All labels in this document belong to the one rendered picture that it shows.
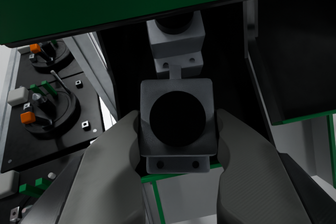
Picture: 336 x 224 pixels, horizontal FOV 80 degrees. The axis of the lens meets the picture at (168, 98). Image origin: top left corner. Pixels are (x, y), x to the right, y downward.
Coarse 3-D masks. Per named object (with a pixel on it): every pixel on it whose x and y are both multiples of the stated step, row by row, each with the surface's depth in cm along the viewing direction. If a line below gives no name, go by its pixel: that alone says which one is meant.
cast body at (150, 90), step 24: (144, 96) 12; (168, 96) 11; (192, 96) 11; (144, 120) 12; (168, 120) 11; (192, 120) 10; (144, 144) 11; (168, 144) 10; (192, 144) 11; (216, 144) 11; (168, 168) 14; (192, 168) 14
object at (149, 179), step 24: (144, 24) 22; (216, 24) 22; (240, 24) 18; (120, 48) 22; (144, 48) 22; (216, 48) 22; (240, 48) 19; (120, 72) 21; (144, 72) 21; (216, 72) 21; (240, 72) 21; (120, 96) 20; (216, 96) 20; (240, 96) 20; (264, 120) 18; (144, 168) 19
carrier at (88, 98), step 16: (64, 80) 60; (16, 96) 56; (32, 96) 47; (48, 96) 55; (64, 96) 54; (80, 96) 56; (96, 96) 55; (16, 112) 55; (48, 112) 51; (64, 112) 51; (80, 112) 52; (96, 112) 52; (16, 128) 52; (32, 128) 49; (48, 128) 48; (64, 128) 50; (80, 128) 50; (96, 128) 49; (16, 144) 49; (32, 144) 48; (48, 144) 48; (64, 144) 47; (80, 144) 48; (16, 160) 46; (32, 160) 46
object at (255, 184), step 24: (216, 120) 12; (240, 120) 11; (240, 144) 9; (264, 144) 9; (240, 168) 8; (264, 168) 8; (240, 192) 7; (264, 192) 7; (288, 192) 7; (216, 216) 8; (240, 216) 6; (264, 216) 6; (288, 216) 6
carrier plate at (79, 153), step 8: (72, 152) 46; (80, 152) 46; (56, 160) 45; (64, 160) 45; (32, 168) 45; (40, 168) 45; (48, 168) 44; (56, 168) 44; (24, 176) 44; (32, 176) 44; (40, 176) 43; (32, 184) 43; (16, 192) 42; (0, 200) 41; (8, 200) 41; (16, 200) 41; (0, 208) 40; (8, 208) 40; (0, 216) 40; (8, 216) 39
